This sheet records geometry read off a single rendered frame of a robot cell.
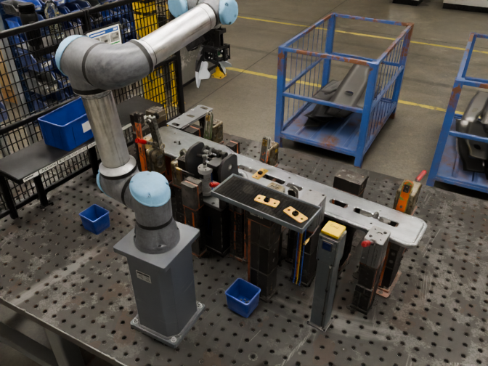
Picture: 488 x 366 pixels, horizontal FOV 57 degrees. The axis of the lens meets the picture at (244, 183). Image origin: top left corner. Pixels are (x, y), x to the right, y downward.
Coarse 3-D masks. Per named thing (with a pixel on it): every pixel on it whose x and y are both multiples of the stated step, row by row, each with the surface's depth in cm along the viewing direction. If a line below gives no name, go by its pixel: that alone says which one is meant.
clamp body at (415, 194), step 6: (414, 186) 181; (420, 186) 182; (396, 192) 180; (414, 192) 178; (396, 198) 181; (414, 198) 177; (396, 204) 182; (408, 204) 179; (414, 204) 182; (396, 210) 184; (408, 210) 180; (414, 210) 187; (390, 222) 189
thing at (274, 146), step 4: (272, 144) 212; (276, 144) 212; (272, 148) 210; (276, 148) 213; (268, 152) 209; (272, 152) 211; (276, 152) 214; (268, 156) 210; (272, 156) 212; (276, 156) 216; (268, 160) 211; (272, 160) 214; (276, 160) 217; (268, 164) 212; (272, 164) 215; (276, 164) 219; (268, 176) 217
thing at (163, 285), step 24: (120, 240) 149; (192, 240) 150; (144, 264) 143; (168, 264) 140; (192, 264) 158; (144, 288) 152; (168, 288) 149; (192, 288) 163; (144, 312) 161; (168, 312) 156; (192, 312) 169; (168, 336) 162
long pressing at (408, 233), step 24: (168, 144) 221; (192, 144) 221; (216, 144) 221; (264, 168) 203; (336, 192) 188; (336, 216) 174; (360, 216) 175; (384, 216) 175; (408, 216) 175; (408, 240) 164
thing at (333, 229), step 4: (328, 224) 146; (332, 224) 146; (336, 224) 146; (340, 224) 146; (324, 228) 145; (328, 228) 145; (332, 228) 145; (336, 228) 145; (340, 228) 145; (344, 228) 145; (324, 232) 144; (328, 232) 143; (332, 232) 143; (336, 232) 143; (340, 232) 143; (332, 236) 143; (336, 236) 142
